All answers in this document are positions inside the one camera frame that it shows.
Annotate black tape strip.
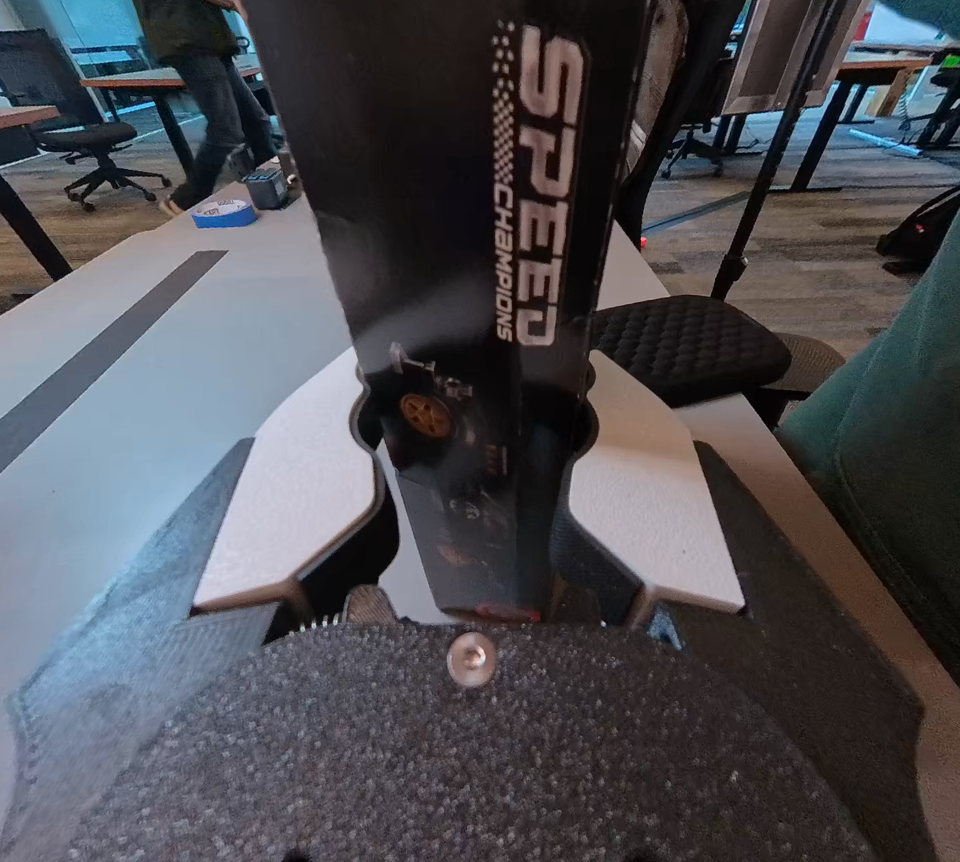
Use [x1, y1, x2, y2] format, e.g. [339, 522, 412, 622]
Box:
[0, 249, 230, 475]

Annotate silver framed display panel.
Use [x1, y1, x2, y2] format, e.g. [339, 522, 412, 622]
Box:
[718, 0, 875, 119]

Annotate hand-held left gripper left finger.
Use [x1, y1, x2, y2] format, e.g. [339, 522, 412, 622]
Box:
[189, 348, 402, 642]

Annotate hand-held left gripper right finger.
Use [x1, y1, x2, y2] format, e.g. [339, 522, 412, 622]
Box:
[551, 348, 747, 629]

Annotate black backpack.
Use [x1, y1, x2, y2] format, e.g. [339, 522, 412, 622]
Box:
[876, 185, 960, 276]

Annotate blue tape roll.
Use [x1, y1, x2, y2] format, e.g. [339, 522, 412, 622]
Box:
[190, 197, 261, 230]

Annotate black cardboard toy box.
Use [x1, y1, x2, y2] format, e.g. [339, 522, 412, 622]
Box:
[206, 0, 676, 623]

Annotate wooden desk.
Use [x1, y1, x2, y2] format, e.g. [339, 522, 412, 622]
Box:
[0, 104, 75, 282]
[772, 48, 939, 194]
[81, 63, 264, 181]

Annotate black tripod stand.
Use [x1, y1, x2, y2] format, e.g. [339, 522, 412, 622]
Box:
[708, 0, 871, 302]

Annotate black chair armrest pad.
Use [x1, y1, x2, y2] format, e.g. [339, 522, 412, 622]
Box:
[591, 295, 794, 409]

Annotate small dark grey box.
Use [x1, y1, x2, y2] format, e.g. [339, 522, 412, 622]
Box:
[241, 166, 292, 211]

